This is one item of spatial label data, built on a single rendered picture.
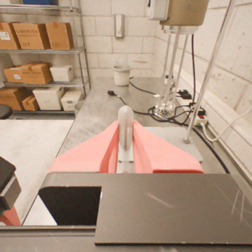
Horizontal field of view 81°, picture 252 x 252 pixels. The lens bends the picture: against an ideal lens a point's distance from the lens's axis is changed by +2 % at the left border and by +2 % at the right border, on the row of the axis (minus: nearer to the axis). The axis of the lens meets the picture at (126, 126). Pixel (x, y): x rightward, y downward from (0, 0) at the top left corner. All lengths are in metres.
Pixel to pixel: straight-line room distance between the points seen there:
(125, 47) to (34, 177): 2.20
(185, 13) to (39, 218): 0.58
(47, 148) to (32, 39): 1.90
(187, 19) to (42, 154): 0.59
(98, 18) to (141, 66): 0.87
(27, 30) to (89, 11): 0.81
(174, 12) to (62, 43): 1.93
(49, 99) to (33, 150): 1.93
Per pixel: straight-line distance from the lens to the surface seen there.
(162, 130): 0.66
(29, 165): 0.60
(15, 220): 0.29
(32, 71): 2.44
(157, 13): 0.41
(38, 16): 2.71
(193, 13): 0.41
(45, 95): 2.53
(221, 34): 0.50
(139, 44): 2.49
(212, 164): 0.60
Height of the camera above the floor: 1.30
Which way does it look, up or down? 35 degrees down
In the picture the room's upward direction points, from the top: 1 degrees clockwise
